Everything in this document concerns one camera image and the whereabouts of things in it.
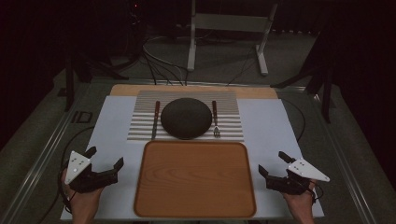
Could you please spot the white table sheet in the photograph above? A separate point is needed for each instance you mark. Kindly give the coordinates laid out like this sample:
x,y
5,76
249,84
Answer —
x,y
267,124

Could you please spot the metal floor rail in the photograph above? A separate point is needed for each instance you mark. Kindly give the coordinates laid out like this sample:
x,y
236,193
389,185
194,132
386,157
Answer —
x,y
46,149
345,161

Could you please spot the person's right hand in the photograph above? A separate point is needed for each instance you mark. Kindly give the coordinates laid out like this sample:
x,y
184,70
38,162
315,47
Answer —
x,y
299,205

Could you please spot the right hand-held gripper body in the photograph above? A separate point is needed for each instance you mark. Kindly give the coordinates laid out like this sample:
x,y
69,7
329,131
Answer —
x,y
303,170

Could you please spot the wooden tray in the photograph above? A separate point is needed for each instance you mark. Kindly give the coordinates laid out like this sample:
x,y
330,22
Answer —
x,y
195,179

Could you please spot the dark round plate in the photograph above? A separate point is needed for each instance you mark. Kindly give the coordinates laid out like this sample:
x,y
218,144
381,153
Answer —
x,y
186,118

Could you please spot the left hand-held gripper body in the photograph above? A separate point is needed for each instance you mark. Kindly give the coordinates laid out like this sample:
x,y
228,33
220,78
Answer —
x,y
81,174

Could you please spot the black tripod stand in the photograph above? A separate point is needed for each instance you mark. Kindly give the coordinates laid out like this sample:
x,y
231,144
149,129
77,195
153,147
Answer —
x,y
71,81
326,90

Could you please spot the white metal stand frame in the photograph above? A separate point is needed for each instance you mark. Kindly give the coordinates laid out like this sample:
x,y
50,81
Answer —
x,y
229,22

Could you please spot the person's left hand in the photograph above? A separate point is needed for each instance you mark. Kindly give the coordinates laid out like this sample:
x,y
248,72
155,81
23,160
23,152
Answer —
x,y
83,203

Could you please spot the striped placemat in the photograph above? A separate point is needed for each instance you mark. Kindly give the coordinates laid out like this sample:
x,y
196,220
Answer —
x,y
146,102

